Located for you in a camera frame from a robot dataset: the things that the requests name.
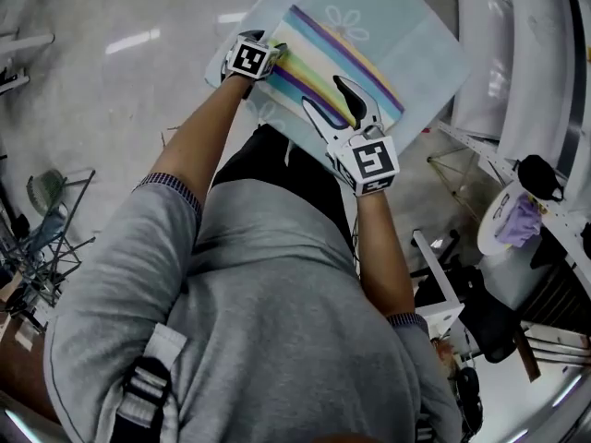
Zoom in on black metal rack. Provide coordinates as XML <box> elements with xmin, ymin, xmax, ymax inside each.
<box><xmin>0</xmin><ymin>167</ymin><xmax>97</xmax><ymax>311</ymax></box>

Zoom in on light blue padded table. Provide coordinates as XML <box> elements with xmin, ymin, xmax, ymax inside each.
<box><xmin>204</xmin><ymin>0</ymin><xmax>473</xmax><ymax>160</ymax></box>

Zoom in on white square stool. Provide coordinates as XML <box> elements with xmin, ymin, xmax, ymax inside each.
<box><xmin>409</xmin><ymin>228</ymin><xmax>467</xmax><ymax>341</ymax></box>

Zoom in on person's left forearm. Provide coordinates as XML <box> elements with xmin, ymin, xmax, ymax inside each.
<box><xmin>155</xmin><ymin>74</ymin><xmax>254</xmax><ymax>202</ymax></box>

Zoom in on grey mesh basket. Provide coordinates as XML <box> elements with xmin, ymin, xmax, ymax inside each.
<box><xmin>26</xmin><ymin>168</ymin><xmax>69</xmax><ymax>219</ymax></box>

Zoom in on person's grey sweatshirt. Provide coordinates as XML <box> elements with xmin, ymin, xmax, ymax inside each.
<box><xmin>43</xmin><ymin>180</ymin><xmax>464</xmax><ymax>443</ymax></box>

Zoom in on person's right forearm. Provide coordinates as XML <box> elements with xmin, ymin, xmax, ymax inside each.
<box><xmin>354</xmin><ymin>190</ymin><xmax>416</xmax><ymax>318</ymax></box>

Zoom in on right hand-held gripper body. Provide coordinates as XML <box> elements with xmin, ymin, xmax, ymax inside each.
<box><xmin>324</xmin><ymin>124</ymin><xmax>401</xmax><ymax>198</ymax></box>

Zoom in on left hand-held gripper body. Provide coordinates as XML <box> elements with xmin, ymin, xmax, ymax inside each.
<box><xmin>220</xmin><ymin>33</ymin><xmax>282</xmax><ymax>82</ymax></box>

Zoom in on yellow metal table legs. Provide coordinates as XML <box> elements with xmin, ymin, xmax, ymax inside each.
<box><xmin>426</xmin><ymin>144</ymin><xmax>502</xmax><ymax>223</ymax></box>

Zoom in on white frame stand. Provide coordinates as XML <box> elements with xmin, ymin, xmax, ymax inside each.
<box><xmin>0</xmin><ymin>0</ymin><xmax>56</xmax><ymax>97</ymax></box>

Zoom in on black hanging cap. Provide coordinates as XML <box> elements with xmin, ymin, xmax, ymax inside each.
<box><xmin>516</xmin><ymin>153</ymin><xmax>568</xmax><ymax>203</ymax></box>

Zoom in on black office chair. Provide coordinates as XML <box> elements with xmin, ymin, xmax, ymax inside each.
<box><xmin>409</xmin><ymin>228</ymin><xmax>525</xmax><ymax>365</ymax></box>

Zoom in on thin black cable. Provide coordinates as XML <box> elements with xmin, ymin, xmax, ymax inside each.
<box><xmin>349</xmin><ymin>213</ymin><xmax>365</xmax><ymax>274</ymax></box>

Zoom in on round white side table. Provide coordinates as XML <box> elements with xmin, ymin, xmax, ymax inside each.
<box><xmin>476</xmin><ymin>181</ymin><xmax>542</xmax><ymax>257</ymax></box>

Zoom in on person's black trousers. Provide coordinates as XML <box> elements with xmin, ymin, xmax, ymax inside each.
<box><xmin>210</xmin><ymin>124</ymin><xmax>357</xmax><ymax>248</ymax></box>

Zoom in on pastel striped shirt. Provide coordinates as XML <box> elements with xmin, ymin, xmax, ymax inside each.
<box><xmin>263</xmin><ymin>5</ymin><xmax>406</xmax><ymax>131</ymax></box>

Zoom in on crumpled purple cloth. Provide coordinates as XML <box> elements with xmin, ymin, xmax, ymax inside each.
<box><xmin>493</xmin><ymin>193</ymin><xmax>542</xmax><ymax>249</ymax></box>

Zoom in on grey backpack strap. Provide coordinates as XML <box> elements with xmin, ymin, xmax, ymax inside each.
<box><xmin>414</xmin><ymin>416</ymin><xmax>436</xmax><ymax>443</ymax></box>
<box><xmin>114</xmin><ymin>323</ymin><xmax>189</xmax><ymax>443</ymax></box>

